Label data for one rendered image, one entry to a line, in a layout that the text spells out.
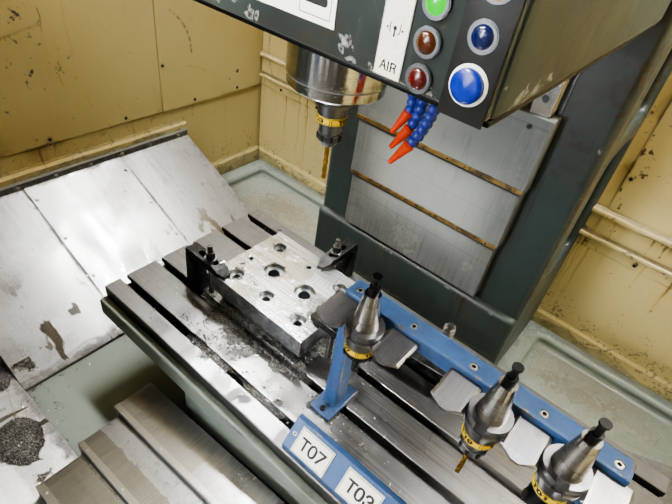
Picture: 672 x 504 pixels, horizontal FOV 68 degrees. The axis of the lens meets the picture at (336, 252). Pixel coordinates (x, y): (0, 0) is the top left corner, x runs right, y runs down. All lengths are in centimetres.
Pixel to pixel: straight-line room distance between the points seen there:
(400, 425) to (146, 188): 118
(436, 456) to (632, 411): 90
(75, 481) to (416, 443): 71
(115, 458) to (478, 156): 104
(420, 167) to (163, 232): 88
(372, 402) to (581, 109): 73
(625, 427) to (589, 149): 92
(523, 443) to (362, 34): 55
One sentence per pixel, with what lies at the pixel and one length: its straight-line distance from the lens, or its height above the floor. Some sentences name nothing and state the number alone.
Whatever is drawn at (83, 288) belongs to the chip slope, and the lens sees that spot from 163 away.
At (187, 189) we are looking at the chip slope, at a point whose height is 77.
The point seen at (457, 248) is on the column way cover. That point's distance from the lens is 135.
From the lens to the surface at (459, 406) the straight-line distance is 75.
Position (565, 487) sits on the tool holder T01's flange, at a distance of 75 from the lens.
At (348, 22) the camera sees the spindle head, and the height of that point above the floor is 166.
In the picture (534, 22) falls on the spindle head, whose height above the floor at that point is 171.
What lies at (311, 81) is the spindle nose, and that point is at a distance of 75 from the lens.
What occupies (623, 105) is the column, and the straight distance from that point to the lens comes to 114.
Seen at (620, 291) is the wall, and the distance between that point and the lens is 171.
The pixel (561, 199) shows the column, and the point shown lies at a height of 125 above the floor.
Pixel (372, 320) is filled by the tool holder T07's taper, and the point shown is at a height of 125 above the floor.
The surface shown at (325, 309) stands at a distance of 81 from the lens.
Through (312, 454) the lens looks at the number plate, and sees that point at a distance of 99.
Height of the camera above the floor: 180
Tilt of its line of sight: 40 degrees down
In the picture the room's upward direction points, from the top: 10 degrees clockwise
